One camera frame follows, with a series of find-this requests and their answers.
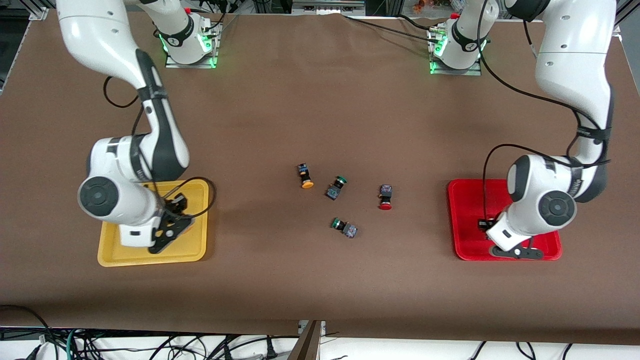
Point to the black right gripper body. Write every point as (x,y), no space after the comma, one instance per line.
(174,207)

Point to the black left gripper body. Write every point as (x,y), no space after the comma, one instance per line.
(483,224)

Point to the red push button switch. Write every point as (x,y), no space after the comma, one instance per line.
(385,192)

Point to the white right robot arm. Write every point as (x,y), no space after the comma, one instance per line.
(110,30)

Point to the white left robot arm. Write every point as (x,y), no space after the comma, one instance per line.
(575,50)

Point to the red plastic tray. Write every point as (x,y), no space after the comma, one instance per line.
(465,210)

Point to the yellow plastic tray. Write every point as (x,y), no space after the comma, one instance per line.
(195,250)

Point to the brown table cover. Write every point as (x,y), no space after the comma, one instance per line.
(320,125)

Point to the metal table support beam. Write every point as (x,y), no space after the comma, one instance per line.
(306,345)

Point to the green push button switch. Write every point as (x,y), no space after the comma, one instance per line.
(349,230)
(334,190)

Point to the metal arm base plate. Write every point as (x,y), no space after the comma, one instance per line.
(472,71)
(172,61)

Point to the white bracket under table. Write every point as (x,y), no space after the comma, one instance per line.
(322,327)

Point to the metal corner bracket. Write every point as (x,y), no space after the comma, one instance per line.
(40,14)

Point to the aluminium frame profile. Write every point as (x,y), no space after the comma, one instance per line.
(327,7)

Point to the aluminium corner post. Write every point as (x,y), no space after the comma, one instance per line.
(627,15)

